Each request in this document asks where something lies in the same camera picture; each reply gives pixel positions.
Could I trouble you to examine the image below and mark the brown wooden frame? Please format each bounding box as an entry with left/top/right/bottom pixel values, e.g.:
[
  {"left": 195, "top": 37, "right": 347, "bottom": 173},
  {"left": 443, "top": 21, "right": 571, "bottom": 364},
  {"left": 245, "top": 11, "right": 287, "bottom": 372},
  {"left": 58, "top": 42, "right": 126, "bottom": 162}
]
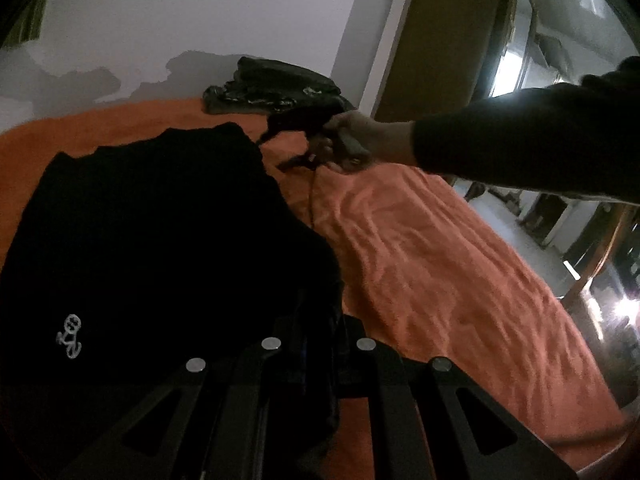
[{"left": 560, "top": 202, "right": 632, "bottom": 306}]

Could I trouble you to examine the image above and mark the person's right hand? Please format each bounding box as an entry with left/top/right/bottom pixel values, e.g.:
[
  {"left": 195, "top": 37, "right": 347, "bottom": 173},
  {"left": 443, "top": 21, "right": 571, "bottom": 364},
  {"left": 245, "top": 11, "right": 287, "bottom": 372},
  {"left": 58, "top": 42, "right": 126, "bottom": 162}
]
[{"left": 306, "top": 109, "right": 417, "bottom": 175}]

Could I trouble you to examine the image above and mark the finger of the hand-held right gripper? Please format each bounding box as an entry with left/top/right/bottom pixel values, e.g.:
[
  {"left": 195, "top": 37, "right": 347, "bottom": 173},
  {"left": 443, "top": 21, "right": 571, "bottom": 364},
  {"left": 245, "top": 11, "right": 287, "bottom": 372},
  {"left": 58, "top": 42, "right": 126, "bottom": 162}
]
[{"left": 276, "top": 154, "right": 316, "bottom": 170}]

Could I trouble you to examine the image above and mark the stack of dark clothes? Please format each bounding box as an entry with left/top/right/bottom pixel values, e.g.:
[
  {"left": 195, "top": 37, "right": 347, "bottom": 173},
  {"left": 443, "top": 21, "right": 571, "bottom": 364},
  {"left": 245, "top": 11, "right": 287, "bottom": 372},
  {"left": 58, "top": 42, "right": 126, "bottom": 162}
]
[{"left": 202, "top": 56, "right": 358, "bottom": 116}]

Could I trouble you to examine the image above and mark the orange blanket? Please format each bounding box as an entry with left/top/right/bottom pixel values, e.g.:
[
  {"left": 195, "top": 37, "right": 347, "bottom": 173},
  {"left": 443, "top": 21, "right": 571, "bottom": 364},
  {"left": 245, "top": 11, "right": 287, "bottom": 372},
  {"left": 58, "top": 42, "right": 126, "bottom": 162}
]
[{"left": 0, "top": 97, "right": 631, "bottom": 480}]

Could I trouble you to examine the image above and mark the window with slatted shutter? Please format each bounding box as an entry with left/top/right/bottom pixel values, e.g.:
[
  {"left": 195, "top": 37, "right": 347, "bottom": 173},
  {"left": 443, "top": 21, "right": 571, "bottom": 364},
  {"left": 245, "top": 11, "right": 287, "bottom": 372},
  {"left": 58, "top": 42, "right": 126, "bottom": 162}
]
[{"left": 10, "top": 0, "right": 53, "bottom": 48}]

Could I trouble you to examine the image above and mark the person's right forearm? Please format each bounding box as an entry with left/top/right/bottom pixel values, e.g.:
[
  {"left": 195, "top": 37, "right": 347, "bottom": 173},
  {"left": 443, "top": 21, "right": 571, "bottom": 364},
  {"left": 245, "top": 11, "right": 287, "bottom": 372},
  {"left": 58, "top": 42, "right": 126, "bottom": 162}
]
[{"left": 412, "top": 55, "right": 640, "bottom": 203}]

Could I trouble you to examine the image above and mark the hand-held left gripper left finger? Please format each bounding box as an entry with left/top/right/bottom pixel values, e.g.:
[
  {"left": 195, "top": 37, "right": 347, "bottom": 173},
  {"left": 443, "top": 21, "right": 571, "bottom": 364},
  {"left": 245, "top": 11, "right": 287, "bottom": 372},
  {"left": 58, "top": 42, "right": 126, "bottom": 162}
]
[{"left": 60, "top": 337, "right": 311, "bottom": 480}]

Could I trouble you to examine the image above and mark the black shirt with bicycle print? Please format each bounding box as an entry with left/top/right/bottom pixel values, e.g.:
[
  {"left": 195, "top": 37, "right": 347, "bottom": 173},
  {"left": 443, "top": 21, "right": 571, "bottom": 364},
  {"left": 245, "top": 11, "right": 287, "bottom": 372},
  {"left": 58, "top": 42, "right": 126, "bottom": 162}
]
[{"left": 0, "top": 122, "right": 346, "bottom": 461}]

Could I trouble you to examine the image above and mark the white door frame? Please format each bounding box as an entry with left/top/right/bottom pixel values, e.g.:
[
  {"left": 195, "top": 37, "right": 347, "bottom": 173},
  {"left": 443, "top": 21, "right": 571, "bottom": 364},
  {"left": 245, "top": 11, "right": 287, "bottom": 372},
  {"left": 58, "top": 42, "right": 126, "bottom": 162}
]
[{"left": 330, "top": 0, "right": 423, "bottom": 121}]

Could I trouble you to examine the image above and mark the brown wooden door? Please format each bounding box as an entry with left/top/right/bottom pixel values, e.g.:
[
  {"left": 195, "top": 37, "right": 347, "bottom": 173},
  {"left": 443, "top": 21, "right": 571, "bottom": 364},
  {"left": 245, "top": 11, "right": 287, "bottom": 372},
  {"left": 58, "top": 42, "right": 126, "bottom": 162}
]
[{"left": 375, "top": 0, "right": 516, "bottom": 123}]

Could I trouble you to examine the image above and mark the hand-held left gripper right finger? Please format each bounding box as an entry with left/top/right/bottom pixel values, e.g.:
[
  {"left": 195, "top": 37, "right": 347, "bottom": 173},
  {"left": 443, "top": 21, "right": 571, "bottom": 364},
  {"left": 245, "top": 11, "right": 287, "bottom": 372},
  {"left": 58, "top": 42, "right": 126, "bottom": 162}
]
[{"left": 335, "top": 315, "right": 581, "bottom": 480}]

